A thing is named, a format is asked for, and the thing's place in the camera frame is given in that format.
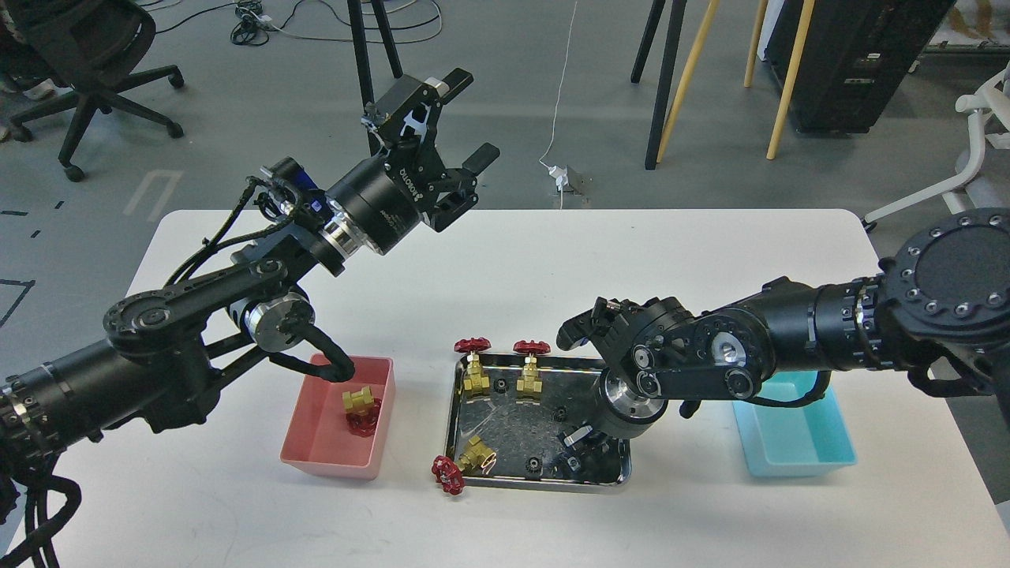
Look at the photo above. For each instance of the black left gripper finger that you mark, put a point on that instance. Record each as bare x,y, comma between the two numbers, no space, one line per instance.
455,191
405,118

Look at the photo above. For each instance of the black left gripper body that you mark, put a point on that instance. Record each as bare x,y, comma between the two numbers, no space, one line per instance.
387,196

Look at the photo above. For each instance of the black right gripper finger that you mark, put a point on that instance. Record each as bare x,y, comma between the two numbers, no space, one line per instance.
587,463
579,438

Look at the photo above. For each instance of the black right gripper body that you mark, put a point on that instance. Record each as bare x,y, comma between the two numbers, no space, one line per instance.
620,413

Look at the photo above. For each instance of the brass valve red wheel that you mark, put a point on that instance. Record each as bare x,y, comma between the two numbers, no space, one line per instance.
362,410

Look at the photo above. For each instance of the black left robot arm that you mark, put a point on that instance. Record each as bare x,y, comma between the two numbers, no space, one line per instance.
168,353

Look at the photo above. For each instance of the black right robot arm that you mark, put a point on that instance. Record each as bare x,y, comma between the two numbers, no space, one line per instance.
938,311

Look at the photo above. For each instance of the black gear bottom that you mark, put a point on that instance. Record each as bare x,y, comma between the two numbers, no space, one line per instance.
534,467

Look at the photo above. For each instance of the brass valve top right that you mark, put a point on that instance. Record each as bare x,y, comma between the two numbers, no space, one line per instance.
529,384

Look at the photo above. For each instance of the brass valve top left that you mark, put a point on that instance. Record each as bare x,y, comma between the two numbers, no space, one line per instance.
475,382

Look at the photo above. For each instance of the brass valve bottom left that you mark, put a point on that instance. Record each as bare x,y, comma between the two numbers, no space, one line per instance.
477,456

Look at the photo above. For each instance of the light blue plastic box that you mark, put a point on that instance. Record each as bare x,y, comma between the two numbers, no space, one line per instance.
810,441

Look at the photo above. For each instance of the pink plastic box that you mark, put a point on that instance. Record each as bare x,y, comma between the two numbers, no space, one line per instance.
319,439

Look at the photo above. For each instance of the stainless steel tray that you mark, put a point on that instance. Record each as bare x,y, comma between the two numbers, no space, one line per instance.
518,430

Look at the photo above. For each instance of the black stand legs left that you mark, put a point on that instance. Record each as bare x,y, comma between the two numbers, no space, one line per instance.
359,39

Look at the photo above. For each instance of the black and wooden easel legs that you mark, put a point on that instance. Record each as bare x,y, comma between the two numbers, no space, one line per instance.
667,106

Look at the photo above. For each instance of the black office chair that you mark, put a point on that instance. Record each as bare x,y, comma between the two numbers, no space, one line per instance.
92,48

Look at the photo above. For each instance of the black cabinet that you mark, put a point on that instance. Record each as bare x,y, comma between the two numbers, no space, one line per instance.
854,57

